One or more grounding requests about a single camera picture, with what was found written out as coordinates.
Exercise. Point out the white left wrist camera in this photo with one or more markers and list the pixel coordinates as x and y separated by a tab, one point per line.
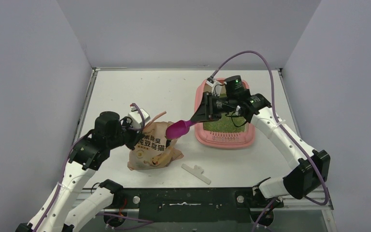
138	116

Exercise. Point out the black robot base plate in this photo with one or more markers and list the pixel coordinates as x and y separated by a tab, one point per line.
241	204

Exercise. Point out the purple litter scoop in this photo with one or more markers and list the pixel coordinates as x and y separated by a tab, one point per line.
178	129

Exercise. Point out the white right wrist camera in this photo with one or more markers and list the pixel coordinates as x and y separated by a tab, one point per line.
215	86

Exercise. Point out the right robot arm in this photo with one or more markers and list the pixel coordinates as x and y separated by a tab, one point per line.
309	167

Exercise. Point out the beige cat litter bag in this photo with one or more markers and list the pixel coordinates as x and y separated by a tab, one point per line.
154	150

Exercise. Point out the green cat litter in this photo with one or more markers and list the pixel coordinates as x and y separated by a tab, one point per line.
225	125

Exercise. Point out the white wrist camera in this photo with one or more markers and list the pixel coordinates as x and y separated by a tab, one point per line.
215	86
138	116

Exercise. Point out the pink litter box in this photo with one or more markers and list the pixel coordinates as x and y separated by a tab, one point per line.
225	140

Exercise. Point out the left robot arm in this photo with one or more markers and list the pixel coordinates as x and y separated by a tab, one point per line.
85	158

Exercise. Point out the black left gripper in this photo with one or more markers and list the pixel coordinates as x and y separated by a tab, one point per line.
136	137

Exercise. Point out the white bag clip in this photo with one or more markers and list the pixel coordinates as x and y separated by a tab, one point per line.
196	171

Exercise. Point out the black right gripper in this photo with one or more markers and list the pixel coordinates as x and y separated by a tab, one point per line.
208	106

